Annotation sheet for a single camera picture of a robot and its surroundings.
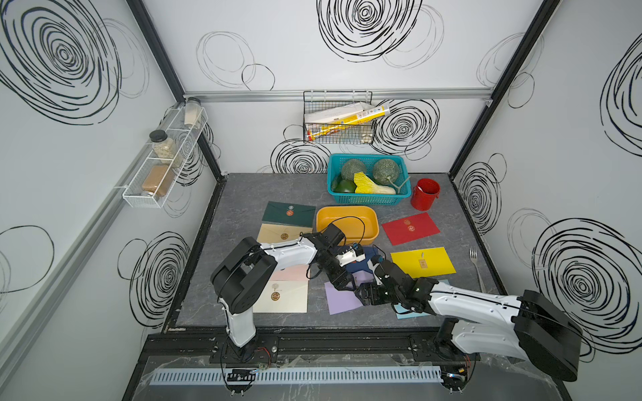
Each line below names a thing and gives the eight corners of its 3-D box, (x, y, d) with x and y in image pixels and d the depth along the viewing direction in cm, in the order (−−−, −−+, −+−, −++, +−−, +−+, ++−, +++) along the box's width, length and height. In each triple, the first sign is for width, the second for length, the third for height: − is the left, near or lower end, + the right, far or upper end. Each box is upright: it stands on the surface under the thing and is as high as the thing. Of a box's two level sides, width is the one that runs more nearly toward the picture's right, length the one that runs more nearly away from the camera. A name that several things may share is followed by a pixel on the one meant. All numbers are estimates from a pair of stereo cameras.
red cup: (411, 210, 110) (419, 194, 101) (407, 194, 116) (413, 178, 107) (434, 210, 110) (443, 194, 101) (428, 194, 116) (436, 178, 107)
